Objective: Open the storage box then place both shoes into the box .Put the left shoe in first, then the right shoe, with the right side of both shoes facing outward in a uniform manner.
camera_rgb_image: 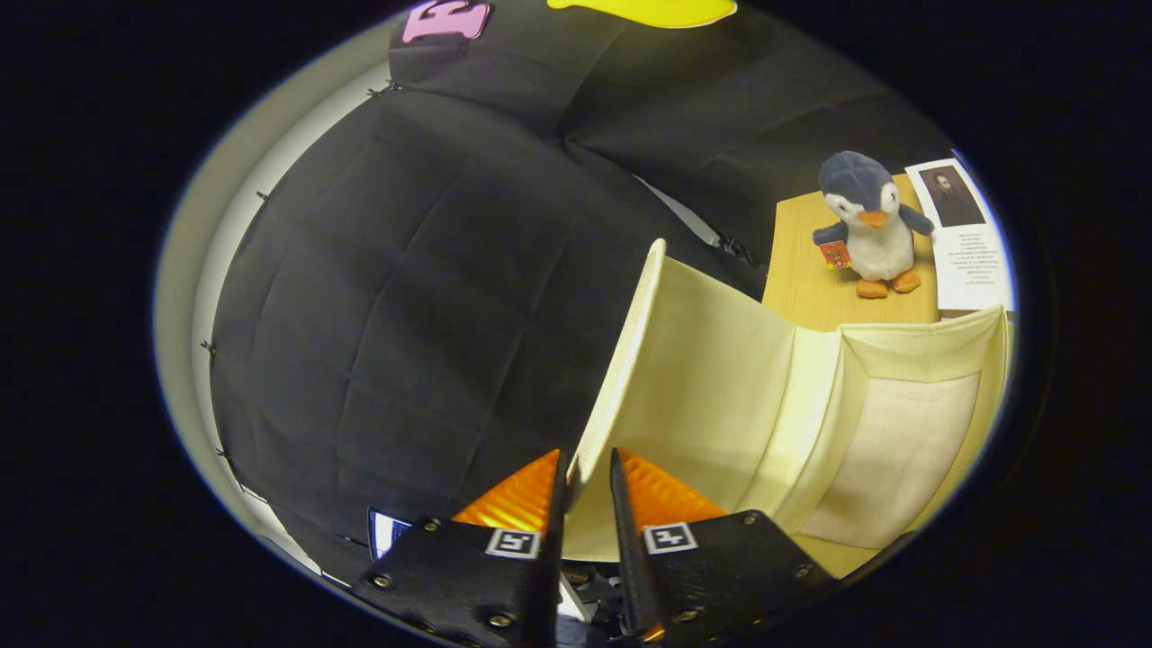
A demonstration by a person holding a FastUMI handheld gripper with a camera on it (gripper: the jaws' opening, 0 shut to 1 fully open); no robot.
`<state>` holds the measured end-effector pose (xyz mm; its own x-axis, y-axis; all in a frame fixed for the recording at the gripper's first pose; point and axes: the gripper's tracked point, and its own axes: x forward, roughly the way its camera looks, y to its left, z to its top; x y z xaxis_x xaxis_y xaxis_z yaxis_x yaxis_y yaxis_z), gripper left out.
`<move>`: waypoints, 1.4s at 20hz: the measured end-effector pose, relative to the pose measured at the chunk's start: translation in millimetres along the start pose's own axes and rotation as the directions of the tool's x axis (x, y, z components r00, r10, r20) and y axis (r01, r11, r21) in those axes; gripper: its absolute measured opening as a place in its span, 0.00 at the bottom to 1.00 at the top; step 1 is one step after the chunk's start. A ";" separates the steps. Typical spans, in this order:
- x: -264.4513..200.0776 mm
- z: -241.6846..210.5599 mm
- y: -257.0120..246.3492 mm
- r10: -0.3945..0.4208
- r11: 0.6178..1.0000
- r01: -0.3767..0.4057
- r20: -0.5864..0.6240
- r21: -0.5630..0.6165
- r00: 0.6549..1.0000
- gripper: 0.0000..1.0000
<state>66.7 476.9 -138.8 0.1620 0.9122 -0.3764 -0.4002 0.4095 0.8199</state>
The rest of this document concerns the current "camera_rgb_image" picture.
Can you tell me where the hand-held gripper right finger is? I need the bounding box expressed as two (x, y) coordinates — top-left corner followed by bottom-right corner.
(610, 447), (838, 644)

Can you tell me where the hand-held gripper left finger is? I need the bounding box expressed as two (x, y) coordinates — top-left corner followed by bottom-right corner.
(351, 450), (570, 648)

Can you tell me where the beige fabric storage box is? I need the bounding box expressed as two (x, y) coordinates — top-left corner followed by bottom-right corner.
(562, 238), (1013, 579)

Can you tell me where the computer screen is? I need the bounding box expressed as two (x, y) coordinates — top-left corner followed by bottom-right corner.
(369, 508), (413, 561)

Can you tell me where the blue penguin plush toy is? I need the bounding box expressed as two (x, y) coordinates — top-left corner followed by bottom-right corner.
(813, 150), (935, 300)

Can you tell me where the white book with portrait cover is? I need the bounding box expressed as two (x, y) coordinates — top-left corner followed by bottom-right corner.
(904, 157), (1016, 316)

